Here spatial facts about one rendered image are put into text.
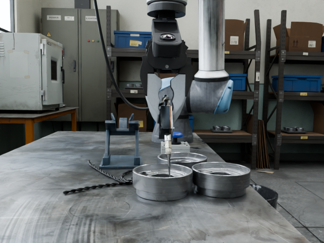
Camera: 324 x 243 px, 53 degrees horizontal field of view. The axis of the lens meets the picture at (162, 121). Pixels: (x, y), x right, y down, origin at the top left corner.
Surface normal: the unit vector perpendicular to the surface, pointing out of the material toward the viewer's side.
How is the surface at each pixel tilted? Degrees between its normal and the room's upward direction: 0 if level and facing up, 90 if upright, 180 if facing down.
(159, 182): 90
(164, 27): 31
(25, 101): 89
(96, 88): 90
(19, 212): 0
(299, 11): 90
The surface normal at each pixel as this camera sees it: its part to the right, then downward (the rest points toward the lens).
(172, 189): 0.32, 0.09
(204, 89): -0.48, 0.25
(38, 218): 0.01, -1.00
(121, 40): 0.08, 0.09
